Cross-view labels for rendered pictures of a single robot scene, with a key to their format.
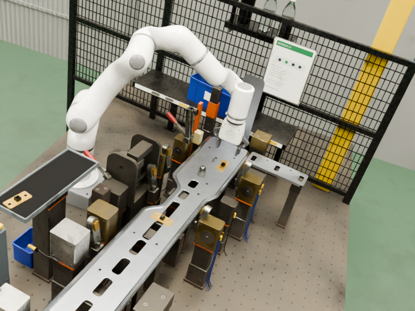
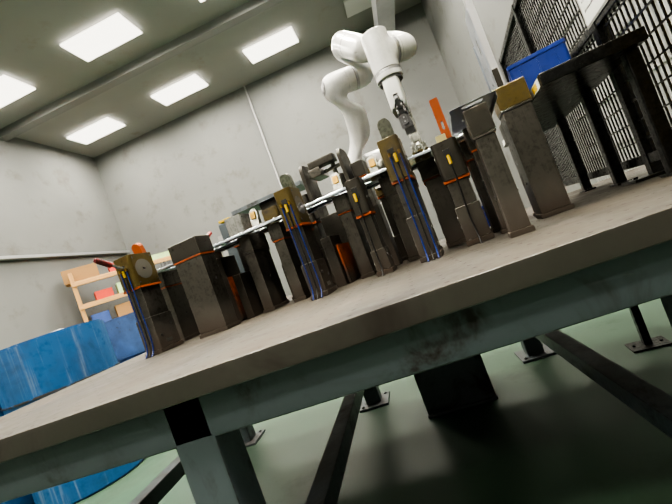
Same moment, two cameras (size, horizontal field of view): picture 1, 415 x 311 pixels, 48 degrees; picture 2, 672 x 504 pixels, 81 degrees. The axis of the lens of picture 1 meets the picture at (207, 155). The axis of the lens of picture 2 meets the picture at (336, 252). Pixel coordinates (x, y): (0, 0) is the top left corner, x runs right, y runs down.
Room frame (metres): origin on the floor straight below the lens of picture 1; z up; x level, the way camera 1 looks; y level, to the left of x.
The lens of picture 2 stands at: (1.38, -1.29, 0.78)
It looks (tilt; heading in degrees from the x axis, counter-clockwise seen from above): 1 degrees up; 91
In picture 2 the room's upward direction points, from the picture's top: 20 degrees counter-clockwise
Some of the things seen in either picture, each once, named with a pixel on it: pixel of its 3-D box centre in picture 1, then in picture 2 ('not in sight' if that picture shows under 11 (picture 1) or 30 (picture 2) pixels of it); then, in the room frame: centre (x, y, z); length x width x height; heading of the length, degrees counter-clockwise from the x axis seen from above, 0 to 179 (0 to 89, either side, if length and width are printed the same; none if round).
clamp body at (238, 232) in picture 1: (245, 208); (410, 199); (1.60, -0.22, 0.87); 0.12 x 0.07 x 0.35; 72
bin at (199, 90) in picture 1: (219, 94); (541, 84); (2.19, 0.01, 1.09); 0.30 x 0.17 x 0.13; 63
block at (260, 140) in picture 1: (253, 164); (530, 150); (1.95, -0.24, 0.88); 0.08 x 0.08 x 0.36; 72
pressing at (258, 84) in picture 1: (245, 108); (485, 67); (1.97, -0.12, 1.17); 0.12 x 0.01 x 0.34; 72
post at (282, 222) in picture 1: (289, 203); (497, 171); (1.76, -0.44, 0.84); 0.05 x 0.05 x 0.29; 72
